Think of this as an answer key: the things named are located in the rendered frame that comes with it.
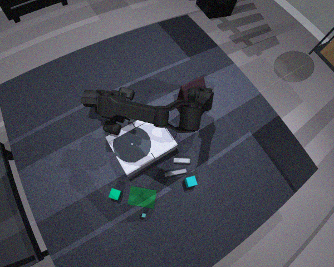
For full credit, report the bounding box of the cyan cube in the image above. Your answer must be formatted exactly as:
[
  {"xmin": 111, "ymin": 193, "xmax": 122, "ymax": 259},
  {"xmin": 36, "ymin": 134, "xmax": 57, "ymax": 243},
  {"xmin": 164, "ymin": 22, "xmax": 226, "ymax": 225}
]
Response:
[{"xmin": 184, "ymin": 176, "xmax": 197, "ymax": 188}]

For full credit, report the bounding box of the dark green flat rectangle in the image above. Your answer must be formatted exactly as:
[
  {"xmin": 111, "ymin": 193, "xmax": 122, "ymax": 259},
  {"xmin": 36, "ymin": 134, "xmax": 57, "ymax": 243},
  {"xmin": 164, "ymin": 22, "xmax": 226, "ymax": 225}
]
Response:
[{"xmin": 128, "ymin": 186, "xmax": 156, "ymax": 209}]

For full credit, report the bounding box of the green cube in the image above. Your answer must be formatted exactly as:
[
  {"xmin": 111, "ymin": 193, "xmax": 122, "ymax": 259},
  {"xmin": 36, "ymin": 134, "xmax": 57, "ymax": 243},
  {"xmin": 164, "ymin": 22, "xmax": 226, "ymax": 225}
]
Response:
[{"xmin": 109, "ymin": 188, "xmax": 122, "ymax": 201}]

